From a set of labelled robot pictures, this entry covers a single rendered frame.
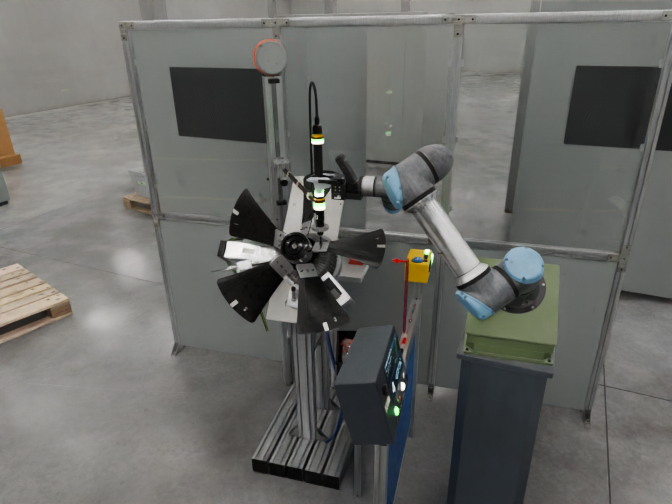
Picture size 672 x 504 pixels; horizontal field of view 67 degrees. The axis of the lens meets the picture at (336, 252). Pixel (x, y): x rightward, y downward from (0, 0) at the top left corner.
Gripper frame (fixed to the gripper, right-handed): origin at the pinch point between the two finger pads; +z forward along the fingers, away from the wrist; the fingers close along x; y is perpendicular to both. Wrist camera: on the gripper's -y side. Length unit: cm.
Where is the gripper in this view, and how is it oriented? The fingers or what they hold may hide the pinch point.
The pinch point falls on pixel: (311, 176)
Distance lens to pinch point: 194.6
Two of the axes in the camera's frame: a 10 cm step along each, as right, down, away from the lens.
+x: 2.7, -4.0, 8.7
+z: -9.6, -1.0, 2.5
